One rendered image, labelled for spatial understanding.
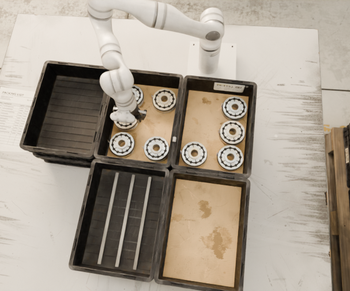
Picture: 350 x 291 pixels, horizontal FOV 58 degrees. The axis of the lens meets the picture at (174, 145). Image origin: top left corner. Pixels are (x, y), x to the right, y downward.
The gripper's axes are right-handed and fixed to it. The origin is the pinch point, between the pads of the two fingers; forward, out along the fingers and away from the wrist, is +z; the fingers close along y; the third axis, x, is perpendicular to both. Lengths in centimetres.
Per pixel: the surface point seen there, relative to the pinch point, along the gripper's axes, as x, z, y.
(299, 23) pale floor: -132, 88, -91
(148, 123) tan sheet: -0.7, 4.5, -5.8
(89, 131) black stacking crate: 6.9, 4.6, 18.4
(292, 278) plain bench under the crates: 51, 18, -73
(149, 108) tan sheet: -7.4, 4.5, -5.0
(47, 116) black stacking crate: 2.7, 4.5, 38.6
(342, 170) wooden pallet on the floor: -14, 74, -117
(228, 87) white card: -19.2, -1.5, -37.0
